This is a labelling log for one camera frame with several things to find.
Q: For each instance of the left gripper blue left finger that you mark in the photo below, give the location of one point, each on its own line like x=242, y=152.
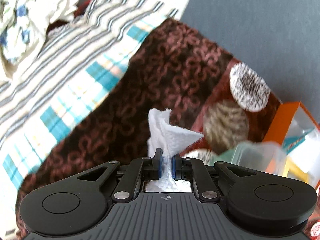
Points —
x=157, y=164

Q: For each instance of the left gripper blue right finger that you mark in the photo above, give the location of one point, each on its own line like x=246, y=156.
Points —
x=176, y=167

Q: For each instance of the white paper tissue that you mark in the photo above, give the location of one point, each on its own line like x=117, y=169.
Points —
x=172, y=140

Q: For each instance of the teal illustrated face mask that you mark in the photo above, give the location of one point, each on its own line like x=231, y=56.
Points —
x=290, y=143

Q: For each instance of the clear lidded storage box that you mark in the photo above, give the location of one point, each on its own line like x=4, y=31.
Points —
x=266, y=157

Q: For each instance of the red floral plush blanket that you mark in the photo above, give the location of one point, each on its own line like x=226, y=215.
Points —
x=92, y=184

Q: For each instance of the orange rimmed white box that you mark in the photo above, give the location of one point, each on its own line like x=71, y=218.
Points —
x=293, y=119

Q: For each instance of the striped bed sheet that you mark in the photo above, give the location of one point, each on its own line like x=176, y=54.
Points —
x=75, y=71

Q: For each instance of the blue grey cushion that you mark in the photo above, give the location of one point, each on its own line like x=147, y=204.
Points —
x=279, y=39

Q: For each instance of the floral pillow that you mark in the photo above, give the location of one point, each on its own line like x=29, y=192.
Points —
x=24, y=25

